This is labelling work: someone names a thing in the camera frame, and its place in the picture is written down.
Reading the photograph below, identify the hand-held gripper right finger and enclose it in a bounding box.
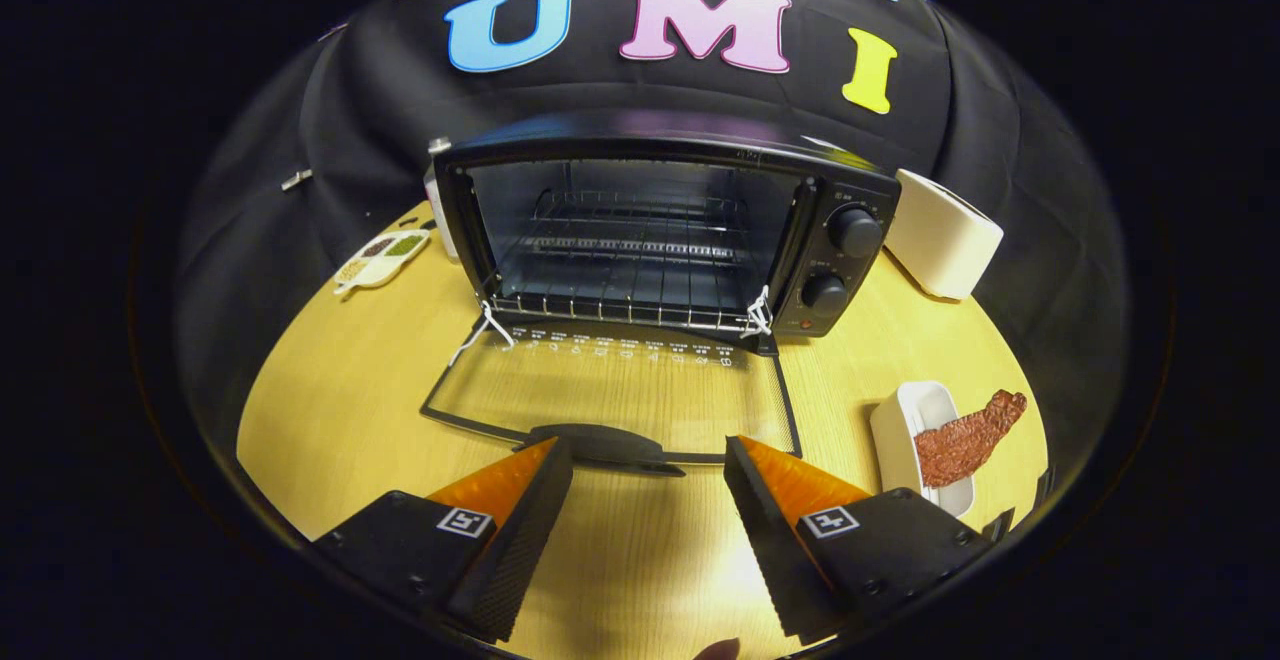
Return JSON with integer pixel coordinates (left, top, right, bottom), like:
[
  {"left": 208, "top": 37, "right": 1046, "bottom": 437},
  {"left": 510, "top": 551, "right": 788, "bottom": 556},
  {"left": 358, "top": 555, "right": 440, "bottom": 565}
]
[{"left": 723, "top": 435, "right": 996, "bottom": 646}]

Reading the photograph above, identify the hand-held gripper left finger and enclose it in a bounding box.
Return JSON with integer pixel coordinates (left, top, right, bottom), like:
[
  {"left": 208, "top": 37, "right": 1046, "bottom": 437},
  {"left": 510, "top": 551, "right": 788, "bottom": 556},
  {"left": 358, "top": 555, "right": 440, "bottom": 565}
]
[{"left": 312, "top": 435, "right": 576, "bottom": 644}]

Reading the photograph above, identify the reddish brown meat slice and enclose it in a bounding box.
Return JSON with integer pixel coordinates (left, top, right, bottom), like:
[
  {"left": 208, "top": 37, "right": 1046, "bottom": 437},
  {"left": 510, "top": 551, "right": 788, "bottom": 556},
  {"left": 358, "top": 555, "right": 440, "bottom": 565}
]
[{"left": 914, "top": 389, "right": 1029, "bottom": 489}]

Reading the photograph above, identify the black toaster oven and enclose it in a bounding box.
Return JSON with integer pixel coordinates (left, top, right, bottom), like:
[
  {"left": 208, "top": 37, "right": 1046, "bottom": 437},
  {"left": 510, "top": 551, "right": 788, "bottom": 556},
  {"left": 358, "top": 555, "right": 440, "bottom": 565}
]
[{"left": 420, "top": 110, "right": 903, "bottom": 478}]

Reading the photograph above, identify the white bread toaster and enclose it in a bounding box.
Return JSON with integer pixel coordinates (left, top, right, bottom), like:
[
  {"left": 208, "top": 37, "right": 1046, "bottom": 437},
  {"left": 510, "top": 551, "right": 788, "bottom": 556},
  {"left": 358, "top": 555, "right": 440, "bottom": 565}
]
[{"left": 885, "top": 168, "right": 1005, "bottom": 302}]

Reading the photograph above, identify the white rectangular dish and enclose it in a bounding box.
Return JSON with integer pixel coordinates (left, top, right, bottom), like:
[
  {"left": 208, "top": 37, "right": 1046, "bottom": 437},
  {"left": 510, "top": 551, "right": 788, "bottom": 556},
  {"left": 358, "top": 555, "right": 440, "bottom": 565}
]
[{"left": 868, "top": 380, "right": 978, "bottom": 519}]

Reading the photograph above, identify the white divided snack plate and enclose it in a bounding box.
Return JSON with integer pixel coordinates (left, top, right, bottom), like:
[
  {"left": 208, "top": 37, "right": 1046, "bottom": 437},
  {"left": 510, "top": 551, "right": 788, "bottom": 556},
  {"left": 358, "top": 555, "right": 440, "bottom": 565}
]
[{"left": 332, "top": 229, "right": 433, "bottom": 297}]

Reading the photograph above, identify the clear plastic bottle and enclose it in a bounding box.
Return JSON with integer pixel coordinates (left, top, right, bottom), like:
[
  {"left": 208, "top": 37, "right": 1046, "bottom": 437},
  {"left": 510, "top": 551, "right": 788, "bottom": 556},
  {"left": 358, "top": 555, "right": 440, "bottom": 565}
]
[{"left": 424, "top": 137, "right": 461, "bottom": 263}]

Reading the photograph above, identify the black backdrop cloth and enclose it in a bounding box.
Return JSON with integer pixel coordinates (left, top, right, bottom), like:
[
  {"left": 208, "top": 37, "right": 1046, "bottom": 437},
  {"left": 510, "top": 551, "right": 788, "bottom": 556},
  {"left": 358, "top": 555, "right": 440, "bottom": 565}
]
[{"left": 175, "top": 0, "right": 1131, "bottom": 461}]

